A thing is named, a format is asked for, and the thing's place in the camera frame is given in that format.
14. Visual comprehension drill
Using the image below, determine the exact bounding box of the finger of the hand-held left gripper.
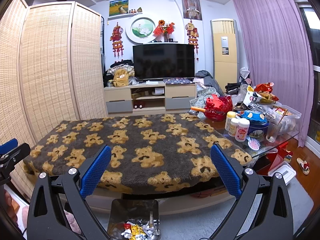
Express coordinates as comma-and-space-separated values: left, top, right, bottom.
0, 138, 19, 156
0, 142, 31, 180

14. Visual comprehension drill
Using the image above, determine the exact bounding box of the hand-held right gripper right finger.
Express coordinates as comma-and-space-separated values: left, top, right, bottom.
210, 144, 294, 240

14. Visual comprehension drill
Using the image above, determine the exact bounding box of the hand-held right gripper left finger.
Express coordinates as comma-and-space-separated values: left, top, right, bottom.
27, 144, 112, 240

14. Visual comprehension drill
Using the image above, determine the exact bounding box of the black waste bin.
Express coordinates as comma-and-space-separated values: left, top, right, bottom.
107, 199, 162, 240

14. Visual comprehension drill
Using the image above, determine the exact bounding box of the pink hairbrush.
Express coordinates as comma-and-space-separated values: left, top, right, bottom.
247, 137, 261, 151

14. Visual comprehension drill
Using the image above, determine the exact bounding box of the small white bottle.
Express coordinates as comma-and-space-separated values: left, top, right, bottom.
229, 118, 239, 137

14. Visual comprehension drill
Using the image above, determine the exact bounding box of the white bottle pink label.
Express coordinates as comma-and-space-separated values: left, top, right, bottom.
235, 118, 251, 142

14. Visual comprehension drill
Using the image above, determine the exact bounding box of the blue round tin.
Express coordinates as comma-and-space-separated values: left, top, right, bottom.
246, 120, 269, 142

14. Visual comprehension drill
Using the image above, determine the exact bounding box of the teddy bear print blanket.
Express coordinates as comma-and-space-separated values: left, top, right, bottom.
23, 113, 253, 195

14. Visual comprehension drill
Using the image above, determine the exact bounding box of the white plastic box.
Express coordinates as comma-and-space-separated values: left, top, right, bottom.
268, 161, 297, 186

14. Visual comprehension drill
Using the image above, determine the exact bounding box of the red openwork basket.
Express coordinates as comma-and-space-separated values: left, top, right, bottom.
204, 94, 233, 122

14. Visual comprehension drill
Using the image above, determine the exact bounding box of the clear drinking glass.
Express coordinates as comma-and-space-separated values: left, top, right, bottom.
266, 119, 283, 142

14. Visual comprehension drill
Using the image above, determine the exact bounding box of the floral cloth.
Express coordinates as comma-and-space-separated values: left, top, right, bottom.
189, 87, 221, 119

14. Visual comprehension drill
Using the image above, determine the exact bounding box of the wooden television stand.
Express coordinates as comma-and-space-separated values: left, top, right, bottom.
104, 81, 197, 114

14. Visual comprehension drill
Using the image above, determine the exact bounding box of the slipper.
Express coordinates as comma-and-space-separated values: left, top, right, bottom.
296, 157, 311, 175

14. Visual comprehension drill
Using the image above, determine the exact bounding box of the clear plastic storage box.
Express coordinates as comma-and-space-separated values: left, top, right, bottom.
272, 102, 302, 136

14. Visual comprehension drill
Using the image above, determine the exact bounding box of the black folded clothing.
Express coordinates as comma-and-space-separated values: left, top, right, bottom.
225, 82, 242, 94

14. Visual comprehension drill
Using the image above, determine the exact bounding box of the woven folding screen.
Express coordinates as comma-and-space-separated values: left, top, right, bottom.
0, 0, 108, 198

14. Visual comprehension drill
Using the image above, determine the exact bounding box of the red snack bag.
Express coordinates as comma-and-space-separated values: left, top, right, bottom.
254, 82, 279, 103

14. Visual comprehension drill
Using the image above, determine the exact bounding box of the grey clothes heap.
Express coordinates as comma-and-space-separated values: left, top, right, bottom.
195, 70, 223, 96

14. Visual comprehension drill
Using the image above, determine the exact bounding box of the yellow backpack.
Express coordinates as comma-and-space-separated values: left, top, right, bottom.
112, 69, 131, 88

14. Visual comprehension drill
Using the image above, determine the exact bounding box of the dark patterned folded cloth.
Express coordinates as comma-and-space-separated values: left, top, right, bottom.
163, 78, 194, 85

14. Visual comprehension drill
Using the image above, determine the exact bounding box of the pile of clothes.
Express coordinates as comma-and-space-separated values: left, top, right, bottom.
104, 59, 136, 87

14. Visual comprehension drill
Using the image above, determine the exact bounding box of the beige standing air conditioner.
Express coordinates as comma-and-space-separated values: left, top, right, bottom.
210, 19, 239, 92

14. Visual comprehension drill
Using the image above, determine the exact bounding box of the purple curtain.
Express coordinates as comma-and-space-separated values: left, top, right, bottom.
230, 0, 314, 148

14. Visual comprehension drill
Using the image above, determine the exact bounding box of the black television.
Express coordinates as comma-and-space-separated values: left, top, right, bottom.
132, 43, 196, 81

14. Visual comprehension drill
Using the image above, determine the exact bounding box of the red hanging ornament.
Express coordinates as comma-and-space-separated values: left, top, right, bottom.
185, 20, 200, 56
109, 22, 125, 61

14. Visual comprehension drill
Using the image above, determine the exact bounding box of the flower vase with red flags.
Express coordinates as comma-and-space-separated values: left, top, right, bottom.
153, 19, 176, 43

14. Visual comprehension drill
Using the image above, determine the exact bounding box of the landscape painting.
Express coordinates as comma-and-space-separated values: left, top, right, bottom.
109, 0, 129, 18

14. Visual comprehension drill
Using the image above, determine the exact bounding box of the round lotus wall art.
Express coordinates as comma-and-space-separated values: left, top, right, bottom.
125, 17, 157, 44

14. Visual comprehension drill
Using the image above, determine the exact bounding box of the wall poster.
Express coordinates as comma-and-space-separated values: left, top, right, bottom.
181, 0, 203, 21

